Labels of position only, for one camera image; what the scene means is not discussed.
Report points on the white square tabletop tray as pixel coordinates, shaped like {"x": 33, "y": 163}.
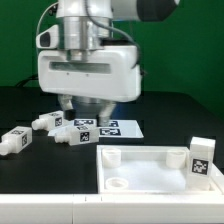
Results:
{"x": 149, "y": 170}

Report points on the white sheet with tags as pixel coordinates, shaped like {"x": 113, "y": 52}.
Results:
{"x": 115, "y": 129}

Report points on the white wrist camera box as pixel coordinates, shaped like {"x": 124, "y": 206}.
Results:
{"x": 48, "y": 39}

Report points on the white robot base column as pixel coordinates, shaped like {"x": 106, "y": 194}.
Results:
{"x": 87, "y": 107}

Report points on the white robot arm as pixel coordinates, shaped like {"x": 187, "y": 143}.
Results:
{"x": 85, "y": 56}

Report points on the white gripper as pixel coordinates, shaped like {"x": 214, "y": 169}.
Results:
{"x": 108, "y": 74}

